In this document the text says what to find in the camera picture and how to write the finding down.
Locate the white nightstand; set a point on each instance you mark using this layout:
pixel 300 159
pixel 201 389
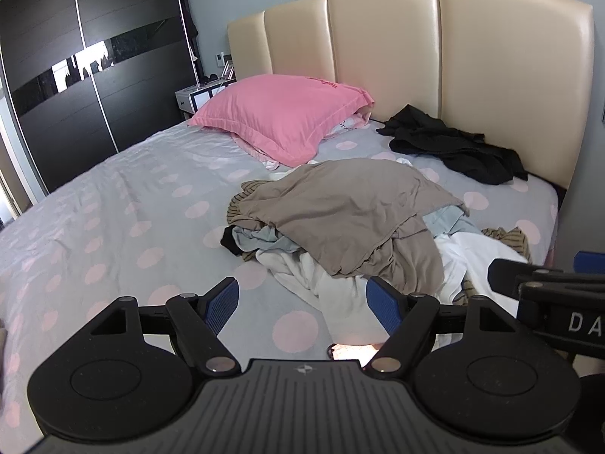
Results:
pixel 198 97

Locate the small picture frame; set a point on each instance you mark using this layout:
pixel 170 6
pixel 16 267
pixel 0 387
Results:
pixel 229 70

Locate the bed with grey polka-dot sheet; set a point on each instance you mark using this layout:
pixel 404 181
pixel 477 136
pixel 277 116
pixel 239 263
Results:
pixel 118 208

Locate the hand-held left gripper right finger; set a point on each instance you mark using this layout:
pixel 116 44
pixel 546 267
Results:
pixel 385 307

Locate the black sliding-door wardrobe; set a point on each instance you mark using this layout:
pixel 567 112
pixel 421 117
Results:
pixel 47 104

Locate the beige padded headboard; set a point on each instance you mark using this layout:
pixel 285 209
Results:
pixel 496 56

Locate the small black garment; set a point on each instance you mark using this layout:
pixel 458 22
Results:
pixel 231 241

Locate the taupe garment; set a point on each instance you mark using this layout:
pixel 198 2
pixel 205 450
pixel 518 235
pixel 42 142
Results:
pixel 340 208

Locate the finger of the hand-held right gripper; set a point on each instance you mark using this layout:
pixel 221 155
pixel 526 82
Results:
pixel 591 262
pixel 505 274

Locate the pink pillow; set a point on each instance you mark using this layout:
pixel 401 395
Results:
pixel 274 108

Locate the white door frame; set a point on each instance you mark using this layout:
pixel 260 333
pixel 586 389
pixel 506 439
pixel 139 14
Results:
pixel 19 170

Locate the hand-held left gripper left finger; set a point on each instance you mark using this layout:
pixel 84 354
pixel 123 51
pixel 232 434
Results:
pixel 222 305

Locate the white wall switch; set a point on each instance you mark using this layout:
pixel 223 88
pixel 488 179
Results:
pixel 220 58

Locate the white long-sleeved garment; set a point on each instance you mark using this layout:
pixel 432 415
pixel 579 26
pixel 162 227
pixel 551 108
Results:
pixel 340 293

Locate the large black garment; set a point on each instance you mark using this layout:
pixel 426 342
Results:
pixel 453 151

